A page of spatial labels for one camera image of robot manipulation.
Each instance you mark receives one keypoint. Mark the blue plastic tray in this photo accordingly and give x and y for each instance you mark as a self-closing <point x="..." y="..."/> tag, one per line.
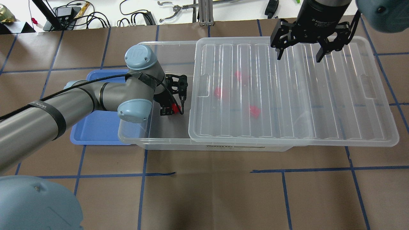
<point x="99" y="127"/>

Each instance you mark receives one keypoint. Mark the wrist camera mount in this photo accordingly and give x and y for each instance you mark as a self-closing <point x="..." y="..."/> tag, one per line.
<point x="178" y="84"/>

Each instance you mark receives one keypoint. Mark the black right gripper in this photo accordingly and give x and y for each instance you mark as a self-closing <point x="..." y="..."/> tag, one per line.
<point x="314" y="17"/>

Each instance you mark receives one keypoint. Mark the aluminium frame post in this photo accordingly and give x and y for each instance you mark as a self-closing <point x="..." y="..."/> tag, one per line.
<point x="205" y="11"/>

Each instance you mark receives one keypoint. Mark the clear plastic box lid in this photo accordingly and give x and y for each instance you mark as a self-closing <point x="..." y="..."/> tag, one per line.
<point x="347" y="105"/>

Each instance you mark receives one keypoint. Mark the robot arm at lid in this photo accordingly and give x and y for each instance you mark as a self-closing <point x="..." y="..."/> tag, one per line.
<point x="380" y="14"/>

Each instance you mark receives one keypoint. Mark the clear plastic storage box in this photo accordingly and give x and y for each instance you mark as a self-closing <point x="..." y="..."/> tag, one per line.
<point x="171" y="132"/>

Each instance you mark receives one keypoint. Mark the robot arm with cable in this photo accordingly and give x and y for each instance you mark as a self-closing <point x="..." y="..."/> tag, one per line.
<point x="25" y="130"/>

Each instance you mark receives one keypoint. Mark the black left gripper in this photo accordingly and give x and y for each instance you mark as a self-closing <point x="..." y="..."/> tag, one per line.
<point x="165" y="101"/>

